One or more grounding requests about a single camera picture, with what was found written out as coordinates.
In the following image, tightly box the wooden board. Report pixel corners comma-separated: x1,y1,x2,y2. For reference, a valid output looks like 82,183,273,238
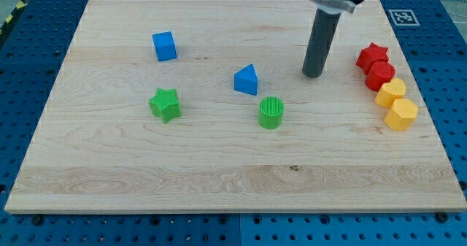
5,0,466,214

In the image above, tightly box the red star block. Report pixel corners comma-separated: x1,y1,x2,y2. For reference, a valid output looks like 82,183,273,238
356,42,389,75

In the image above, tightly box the blue triangle block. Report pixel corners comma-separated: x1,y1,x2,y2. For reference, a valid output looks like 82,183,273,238
233,64,258,96

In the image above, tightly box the green cylinder block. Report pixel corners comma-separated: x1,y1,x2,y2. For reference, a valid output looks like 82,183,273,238
258,96,285,129

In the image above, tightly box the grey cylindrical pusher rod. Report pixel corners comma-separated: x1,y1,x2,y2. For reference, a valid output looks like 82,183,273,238
302,9,340,78

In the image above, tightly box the white fiducial marker tag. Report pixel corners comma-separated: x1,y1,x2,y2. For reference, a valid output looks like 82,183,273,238
389,9,420,26

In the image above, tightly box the green star block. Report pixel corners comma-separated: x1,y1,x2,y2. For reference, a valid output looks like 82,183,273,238
149,88,181,123

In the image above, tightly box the blue cube block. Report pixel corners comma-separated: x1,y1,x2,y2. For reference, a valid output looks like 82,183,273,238
152,31,177,61

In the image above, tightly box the yellow heart block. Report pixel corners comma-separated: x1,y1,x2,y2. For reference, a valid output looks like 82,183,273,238
374,77,406,108

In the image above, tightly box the yellow hexagon block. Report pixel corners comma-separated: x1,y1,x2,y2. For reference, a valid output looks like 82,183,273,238
384,99,419,131

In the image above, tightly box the red cylinder block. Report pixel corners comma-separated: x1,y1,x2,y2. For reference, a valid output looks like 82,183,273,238
365,61,395,91

